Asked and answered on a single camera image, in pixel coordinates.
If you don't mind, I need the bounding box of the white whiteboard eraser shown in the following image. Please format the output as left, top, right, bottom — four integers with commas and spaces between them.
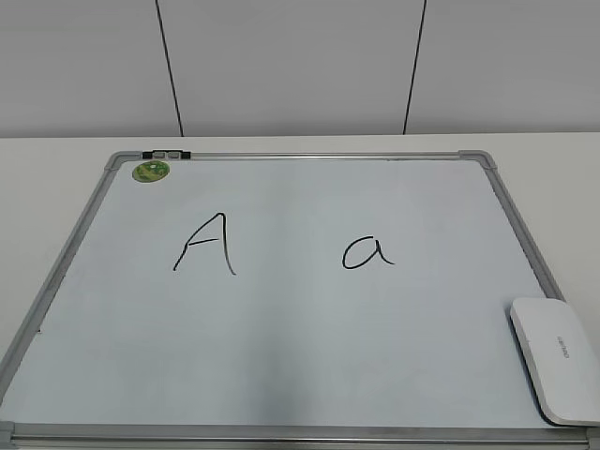
510, 297, 599, 427

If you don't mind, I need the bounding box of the white framed whiteboard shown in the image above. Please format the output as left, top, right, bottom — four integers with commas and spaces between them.
1, 150, 599, 449

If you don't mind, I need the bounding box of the green round magnet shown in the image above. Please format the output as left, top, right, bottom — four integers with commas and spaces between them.
132, 160, 170, 183

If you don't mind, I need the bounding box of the black grey hanging clip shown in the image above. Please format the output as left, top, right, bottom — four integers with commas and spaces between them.
142, 149, 191, 160

